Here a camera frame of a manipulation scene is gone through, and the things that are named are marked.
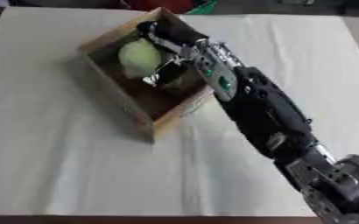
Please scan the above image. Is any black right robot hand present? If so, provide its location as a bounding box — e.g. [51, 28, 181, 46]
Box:
[135, 19, 210, 88]

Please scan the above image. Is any pale green round toy fruit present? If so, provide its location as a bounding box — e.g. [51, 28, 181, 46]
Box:
[116, 38, 165, 80]

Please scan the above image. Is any tan cardboard box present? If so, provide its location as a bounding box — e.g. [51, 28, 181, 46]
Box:
[76, 6, 218, 142]

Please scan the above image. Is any red object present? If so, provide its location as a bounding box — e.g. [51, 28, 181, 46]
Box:
[123, 0, 197, 15]

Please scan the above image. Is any green object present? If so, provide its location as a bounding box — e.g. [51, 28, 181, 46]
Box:
[186, 0, 220, 15]

